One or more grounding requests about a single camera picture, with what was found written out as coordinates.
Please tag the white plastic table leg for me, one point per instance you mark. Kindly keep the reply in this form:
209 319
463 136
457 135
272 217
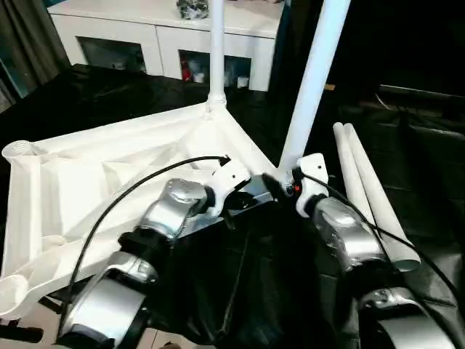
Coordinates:
217 54
350 171
381 211
316 80

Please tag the white plastic table top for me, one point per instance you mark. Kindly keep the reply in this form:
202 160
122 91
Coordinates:
72 174

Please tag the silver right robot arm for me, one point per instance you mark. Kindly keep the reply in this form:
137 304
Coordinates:
345 232

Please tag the black plastic mat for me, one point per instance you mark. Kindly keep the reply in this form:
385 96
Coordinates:
254 283

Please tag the blue upright panel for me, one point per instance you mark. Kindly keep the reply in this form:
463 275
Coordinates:
279 47

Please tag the black case with yellow label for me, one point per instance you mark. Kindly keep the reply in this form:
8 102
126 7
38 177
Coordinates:
348 47

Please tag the black long bar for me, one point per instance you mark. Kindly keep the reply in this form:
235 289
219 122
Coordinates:
417 92

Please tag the dark crumpled bag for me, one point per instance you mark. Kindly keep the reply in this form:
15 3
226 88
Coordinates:
192 9

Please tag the white cabinet with glass doors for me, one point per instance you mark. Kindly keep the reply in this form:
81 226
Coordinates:
127 32

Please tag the black metal stand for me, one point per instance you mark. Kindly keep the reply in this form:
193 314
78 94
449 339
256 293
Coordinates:
18 327

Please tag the grey curtain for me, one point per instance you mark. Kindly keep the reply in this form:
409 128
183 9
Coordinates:
25 47

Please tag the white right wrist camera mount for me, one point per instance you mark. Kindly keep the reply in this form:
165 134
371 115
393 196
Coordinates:
312 174

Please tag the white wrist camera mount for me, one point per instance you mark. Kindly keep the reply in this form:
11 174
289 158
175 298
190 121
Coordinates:
312 174
232 178

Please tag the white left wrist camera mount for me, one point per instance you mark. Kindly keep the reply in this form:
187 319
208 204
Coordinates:
232 178

